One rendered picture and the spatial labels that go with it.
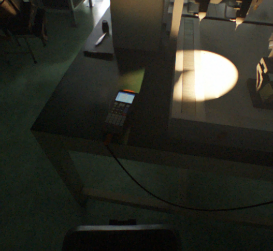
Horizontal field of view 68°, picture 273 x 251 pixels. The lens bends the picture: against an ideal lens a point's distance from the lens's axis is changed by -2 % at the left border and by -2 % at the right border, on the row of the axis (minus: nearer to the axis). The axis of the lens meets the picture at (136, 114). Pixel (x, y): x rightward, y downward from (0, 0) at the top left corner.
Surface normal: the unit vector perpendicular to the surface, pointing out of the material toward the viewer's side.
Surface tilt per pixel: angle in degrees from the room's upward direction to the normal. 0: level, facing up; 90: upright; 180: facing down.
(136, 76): 0
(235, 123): 0
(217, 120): 0
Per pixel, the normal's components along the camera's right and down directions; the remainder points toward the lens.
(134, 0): -0.17, 0.75
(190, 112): 0.01, -0.65
